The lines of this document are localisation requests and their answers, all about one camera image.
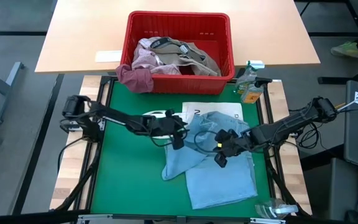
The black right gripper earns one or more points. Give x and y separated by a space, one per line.
232 143

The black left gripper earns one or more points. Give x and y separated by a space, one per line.
166 124

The white printed tote bag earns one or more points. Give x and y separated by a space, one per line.
216 107

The light blue jeans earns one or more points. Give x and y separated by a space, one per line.
219 183

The maroon shirt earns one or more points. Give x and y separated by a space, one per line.
135 79

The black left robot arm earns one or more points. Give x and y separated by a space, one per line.
117 116

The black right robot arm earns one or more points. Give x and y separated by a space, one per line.
284 126

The red plastic laundry bin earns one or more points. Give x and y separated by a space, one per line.
179 25

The orange-label pump bottle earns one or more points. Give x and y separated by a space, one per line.
252 96

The green-label spray bottle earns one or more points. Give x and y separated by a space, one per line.
244 84

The pink garment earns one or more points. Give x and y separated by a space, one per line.
145 59

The khaki trousers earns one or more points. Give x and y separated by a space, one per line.
194 56

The green table mat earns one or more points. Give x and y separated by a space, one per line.
126 186

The clear spray bottle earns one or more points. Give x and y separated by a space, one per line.
275 208

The white paper label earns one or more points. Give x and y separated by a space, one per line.
108 56

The black desk foot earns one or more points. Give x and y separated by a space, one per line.
337 80

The light wooden desk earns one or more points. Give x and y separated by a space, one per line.
82 31

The green shoe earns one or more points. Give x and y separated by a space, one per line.
346 49

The grey metal desk leg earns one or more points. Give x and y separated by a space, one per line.
5 90

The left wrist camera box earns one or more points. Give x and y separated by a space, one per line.
178 143

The black frame strut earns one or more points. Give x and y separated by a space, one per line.
283 189
79 186

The black table frame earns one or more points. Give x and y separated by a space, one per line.
106 78

